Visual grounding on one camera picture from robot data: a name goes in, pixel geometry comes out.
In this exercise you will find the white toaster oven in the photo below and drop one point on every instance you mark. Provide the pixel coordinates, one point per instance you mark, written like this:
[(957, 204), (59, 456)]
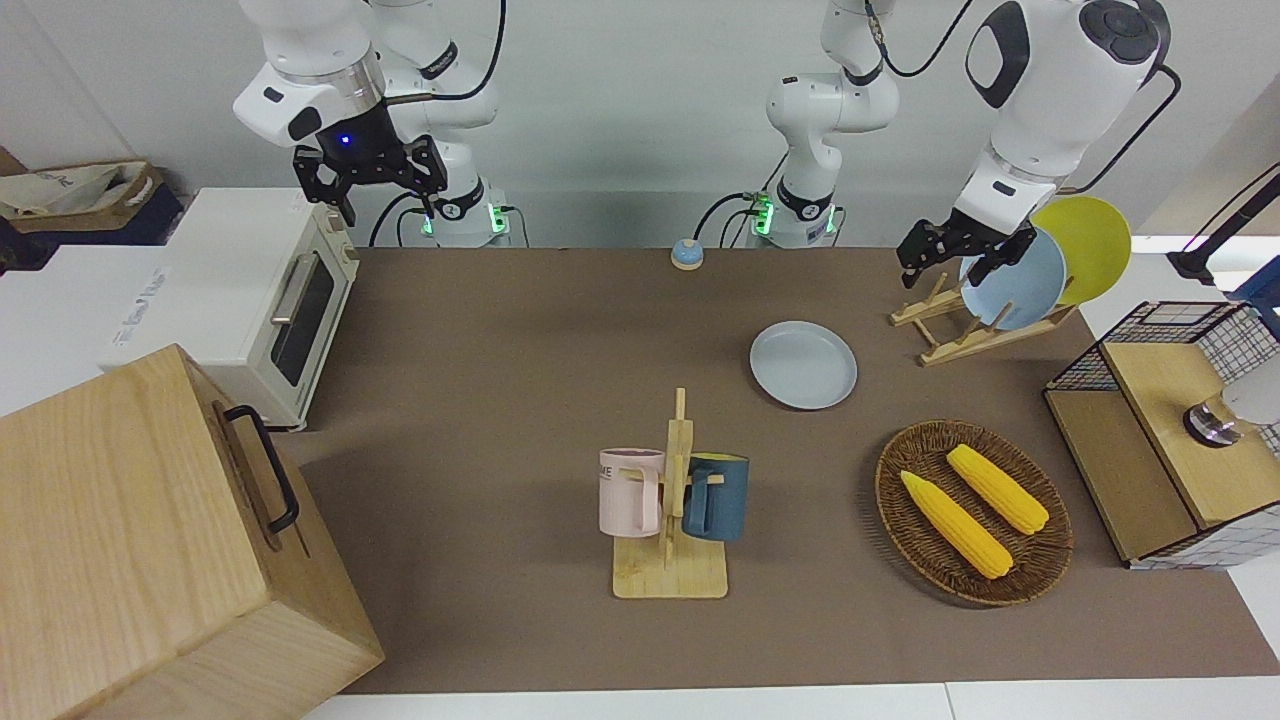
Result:
[(230, 270)]

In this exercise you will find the gray plate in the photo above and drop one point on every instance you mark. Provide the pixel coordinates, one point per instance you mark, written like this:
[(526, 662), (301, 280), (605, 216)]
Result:
[(803, 365)]

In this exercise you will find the wooden plate rack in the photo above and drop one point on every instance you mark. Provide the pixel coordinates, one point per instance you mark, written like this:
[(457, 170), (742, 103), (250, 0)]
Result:
[(960, 345)]

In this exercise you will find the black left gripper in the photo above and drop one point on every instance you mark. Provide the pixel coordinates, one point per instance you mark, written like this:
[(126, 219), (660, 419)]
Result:
[(970, 235)]

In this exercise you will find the yellow plate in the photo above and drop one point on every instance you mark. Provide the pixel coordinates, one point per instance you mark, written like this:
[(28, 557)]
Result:
[(1095, 245)]

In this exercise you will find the pink mug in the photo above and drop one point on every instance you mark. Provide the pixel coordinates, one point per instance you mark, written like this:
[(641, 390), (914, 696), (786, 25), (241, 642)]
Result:
[(625, 495)]

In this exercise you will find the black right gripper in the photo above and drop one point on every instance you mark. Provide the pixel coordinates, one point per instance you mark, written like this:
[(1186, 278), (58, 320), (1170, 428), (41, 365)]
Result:
[(360, 145)]

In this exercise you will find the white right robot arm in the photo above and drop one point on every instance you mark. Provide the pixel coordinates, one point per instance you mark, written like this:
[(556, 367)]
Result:
[(310, 50)]

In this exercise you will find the white object with metal cap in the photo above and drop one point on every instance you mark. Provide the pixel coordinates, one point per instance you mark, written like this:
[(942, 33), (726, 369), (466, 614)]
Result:
[(1215, 422)]

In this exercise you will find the wooden mug holder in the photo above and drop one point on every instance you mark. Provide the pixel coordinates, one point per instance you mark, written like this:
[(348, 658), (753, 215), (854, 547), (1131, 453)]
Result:
[(670, 575)]

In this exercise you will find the light blue plate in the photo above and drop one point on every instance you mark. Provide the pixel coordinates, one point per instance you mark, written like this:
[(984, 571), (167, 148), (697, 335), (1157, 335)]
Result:
[(1030, 290)]

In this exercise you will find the yellow corn cob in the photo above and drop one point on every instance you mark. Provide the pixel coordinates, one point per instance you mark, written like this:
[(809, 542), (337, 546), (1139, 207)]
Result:
[(1000, 490), (955, 525)]

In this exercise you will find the brown wicker basket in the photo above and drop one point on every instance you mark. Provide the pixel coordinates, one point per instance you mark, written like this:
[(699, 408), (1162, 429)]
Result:
[(935, 560)]

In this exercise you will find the blue service bell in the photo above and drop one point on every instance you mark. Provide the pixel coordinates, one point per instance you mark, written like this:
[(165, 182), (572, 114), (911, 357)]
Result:
[(686, 257)]

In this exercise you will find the dark blue box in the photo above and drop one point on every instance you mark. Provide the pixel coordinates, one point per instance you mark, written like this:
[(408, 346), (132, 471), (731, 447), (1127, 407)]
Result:
[(150, 220)]

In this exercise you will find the brown table mat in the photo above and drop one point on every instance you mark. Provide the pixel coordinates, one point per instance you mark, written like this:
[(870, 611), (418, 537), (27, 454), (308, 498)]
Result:
[(500, 400)]

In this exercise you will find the dark blue mug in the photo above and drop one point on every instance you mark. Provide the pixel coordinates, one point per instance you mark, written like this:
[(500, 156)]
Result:
[(725, 500)]

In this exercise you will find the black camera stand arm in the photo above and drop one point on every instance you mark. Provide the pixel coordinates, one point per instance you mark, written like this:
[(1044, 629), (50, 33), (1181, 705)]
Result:
[(1200, 262)]

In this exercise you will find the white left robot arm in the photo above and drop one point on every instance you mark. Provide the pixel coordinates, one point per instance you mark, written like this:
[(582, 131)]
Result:
[(1050, 100)]

